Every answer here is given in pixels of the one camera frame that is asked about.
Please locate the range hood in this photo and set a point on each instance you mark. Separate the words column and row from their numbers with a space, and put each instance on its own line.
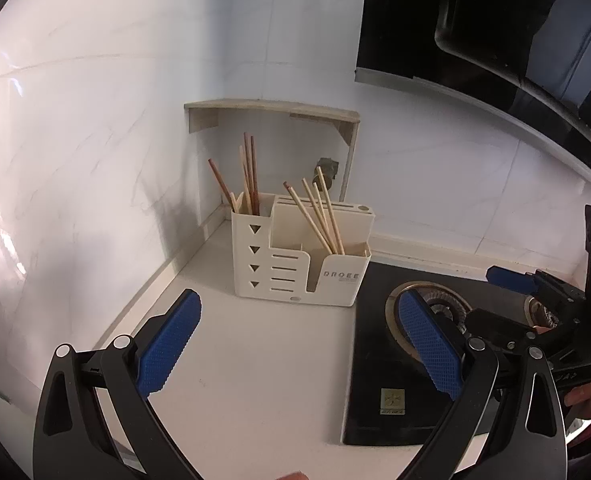
column 475, row 20

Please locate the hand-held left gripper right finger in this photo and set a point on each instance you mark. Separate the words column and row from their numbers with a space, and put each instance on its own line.
column 428, row 345

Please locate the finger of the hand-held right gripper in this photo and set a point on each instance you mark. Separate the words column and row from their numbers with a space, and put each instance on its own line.
column 500, row 327
column 510, row 277

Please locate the white plastic utensil holder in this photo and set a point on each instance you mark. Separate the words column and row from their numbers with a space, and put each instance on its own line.
column 285, row 280

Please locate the grey pipe valve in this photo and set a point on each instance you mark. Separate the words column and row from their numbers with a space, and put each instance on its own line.
column 326, row 170

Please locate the black glass gas stove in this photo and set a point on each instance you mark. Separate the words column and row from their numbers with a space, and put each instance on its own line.
column 375, row 360

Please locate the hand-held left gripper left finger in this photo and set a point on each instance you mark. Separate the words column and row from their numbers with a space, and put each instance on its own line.
column 170, row 345

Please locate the round stove burner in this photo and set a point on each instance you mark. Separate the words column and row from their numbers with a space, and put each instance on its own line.
column 445, row 305
column 540, row 312

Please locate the beige tiled wall niche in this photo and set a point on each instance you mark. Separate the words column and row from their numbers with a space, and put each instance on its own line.
column 275, row 107

